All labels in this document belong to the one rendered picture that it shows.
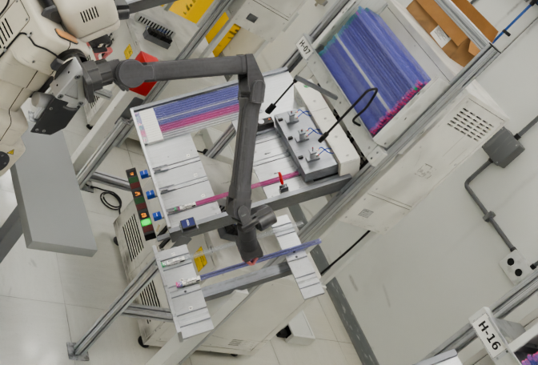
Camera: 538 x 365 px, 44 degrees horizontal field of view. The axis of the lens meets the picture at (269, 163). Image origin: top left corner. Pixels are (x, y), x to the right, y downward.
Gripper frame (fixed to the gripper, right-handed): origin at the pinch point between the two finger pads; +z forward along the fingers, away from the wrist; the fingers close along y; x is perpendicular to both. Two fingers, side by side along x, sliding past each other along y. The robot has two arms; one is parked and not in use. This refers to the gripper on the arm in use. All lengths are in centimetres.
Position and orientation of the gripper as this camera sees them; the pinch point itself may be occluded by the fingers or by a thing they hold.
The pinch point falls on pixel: (250, 262)
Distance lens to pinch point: 224.0
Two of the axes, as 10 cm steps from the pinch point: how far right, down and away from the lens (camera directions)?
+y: -3.4, -6.6, 6.7
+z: 0.7, 6.9, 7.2
